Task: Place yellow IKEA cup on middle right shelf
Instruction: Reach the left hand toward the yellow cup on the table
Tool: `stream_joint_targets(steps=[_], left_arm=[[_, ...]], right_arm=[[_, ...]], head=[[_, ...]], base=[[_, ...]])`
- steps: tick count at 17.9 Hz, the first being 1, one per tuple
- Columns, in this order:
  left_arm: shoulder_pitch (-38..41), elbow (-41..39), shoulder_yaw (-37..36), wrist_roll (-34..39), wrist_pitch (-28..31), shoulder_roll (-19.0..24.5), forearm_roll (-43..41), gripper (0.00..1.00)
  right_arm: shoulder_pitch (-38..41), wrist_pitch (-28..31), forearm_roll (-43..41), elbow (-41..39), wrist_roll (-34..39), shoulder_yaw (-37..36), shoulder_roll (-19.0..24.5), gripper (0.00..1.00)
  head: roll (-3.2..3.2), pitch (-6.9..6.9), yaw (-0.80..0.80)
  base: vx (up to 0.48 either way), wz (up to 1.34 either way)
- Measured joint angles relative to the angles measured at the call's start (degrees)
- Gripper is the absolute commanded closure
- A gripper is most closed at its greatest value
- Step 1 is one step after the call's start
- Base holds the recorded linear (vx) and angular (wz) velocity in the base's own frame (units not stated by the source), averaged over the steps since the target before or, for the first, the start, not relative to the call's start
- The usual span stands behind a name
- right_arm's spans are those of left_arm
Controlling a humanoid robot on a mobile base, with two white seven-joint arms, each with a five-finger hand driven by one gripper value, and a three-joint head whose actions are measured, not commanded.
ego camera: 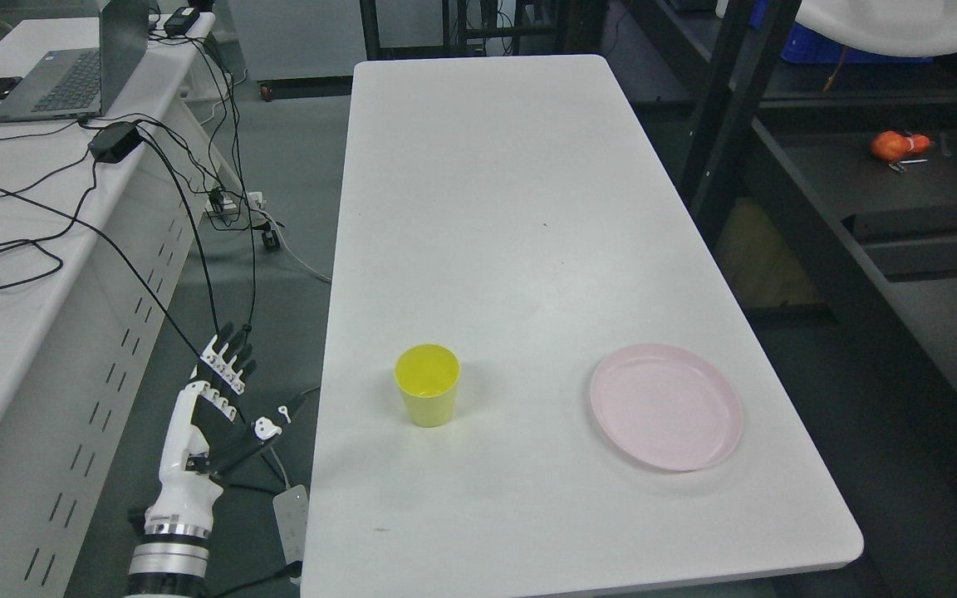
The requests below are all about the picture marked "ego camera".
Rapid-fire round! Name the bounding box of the yellow plastic cup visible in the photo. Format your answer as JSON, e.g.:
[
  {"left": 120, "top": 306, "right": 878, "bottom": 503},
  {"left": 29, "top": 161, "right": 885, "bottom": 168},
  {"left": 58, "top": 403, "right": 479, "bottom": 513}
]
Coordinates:
[{"left": 394, "top": 344, "right": 462, "bottom": 428}]

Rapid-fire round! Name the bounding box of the black power adapter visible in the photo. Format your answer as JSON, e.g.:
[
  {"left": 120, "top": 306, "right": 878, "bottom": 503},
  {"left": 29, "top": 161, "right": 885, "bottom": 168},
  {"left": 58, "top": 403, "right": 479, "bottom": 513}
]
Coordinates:
[{"left": 88, "top": 122, "right": 143, "bottom": 164}]

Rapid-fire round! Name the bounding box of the white side desk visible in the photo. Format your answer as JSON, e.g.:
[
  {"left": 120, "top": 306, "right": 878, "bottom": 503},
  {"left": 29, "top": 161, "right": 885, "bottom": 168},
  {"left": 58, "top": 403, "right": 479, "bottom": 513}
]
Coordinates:
[{"left": 0, "top": 39, "right": 237, "bottom": 597}]

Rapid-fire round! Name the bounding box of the white folding table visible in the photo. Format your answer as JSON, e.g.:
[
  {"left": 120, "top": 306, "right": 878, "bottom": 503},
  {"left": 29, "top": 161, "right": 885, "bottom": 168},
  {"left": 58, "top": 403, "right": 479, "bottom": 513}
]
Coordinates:
[{"left": 300, "top": 56, "right": 865, "bottom": 597}]

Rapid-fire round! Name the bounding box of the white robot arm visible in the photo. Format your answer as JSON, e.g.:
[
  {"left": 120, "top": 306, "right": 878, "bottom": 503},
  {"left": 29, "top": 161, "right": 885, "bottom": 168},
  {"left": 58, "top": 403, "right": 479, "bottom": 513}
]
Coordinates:
[{"left": 125, "top": 523, "right": 210, "bottom": 597}]

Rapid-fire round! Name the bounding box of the grey laptop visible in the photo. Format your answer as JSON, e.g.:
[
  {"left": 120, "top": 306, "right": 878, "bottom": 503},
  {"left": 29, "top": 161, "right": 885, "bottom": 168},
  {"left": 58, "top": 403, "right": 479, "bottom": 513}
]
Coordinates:
[{"left": 0, "top": 1, "right": 150, "bottom": 124}]

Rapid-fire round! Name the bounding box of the orange toy on shelf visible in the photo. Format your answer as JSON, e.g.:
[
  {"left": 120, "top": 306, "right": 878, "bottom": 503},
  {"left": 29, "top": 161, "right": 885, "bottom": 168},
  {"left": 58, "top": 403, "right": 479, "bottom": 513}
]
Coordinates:
[{"left": 869, "top": 131, "right": 931, "bottom": 163}]

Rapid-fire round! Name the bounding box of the black charger on desk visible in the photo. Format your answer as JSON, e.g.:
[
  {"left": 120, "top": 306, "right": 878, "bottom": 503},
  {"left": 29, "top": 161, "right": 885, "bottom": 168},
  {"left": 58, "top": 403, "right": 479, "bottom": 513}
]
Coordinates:
[{"left": 163, "top": 6, "right": 200, "bottom": 37}]

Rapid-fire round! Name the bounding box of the blue plastic crate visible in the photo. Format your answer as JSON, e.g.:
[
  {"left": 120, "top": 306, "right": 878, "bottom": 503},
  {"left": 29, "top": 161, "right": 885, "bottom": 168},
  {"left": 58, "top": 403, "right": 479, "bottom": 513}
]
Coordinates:
[{"left": 781, "top": 22, "right": 934, "bottom": 65}]

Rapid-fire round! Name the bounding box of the white power strip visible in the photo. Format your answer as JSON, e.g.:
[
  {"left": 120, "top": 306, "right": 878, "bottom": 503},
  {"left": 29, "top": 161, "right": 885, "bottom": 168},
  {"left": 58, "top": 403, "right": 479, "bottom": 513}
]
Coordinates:
[{"left": 203, "top": 190, "right": 267, "bottom": 218}]

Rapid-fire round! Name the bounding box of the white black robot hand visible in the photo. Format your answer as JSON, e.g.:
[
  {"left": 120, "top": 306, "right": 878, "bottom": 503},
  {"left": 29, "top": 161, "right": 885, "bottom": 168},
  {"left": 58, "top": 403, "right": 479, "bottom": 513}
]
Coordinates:
[{"left": 143, "top": 322, "right": 307, "bottom": 538}]

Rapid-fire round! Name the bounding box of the white remote pendant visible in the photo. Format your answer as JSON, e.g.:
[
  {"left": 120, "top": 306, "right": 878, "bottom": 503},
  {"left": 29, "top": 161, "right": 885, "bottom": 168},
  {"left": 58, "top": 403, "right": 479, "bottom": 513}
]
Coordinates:
[{"left": 271, "top": 484, "right": 309, "bottom": 565}]

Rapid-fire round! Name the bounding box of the black looped cable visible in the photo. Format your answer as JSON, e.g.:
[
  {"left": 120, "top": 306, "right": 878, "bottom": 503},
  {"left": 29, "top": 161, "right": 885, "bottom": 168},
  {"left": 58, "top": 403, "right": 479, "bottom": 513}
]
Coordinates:
[{"left": 0, "top": 166, "right": 222, "bottom": 358}]

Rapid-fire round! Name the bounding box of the black metal shelf rack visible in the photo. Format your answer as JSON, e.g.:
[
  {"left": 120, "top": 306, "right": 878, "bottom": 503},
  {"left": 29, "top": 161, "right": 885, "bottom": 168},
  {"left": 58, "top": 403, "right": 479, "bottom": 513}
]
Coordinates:
[{"left": 624, "top": 1, "right": 957, "bottom": 470}]

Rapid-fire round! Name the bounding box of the pink plastic plate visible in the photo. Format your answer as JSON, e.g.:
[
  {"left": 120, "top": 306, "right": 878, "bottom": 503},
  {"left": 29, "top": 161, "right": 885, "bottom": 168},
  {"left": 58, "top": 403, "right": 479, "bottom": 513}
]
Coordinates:
[{"left": 589, "top": 343, "right": 744, "bottom": 473}]

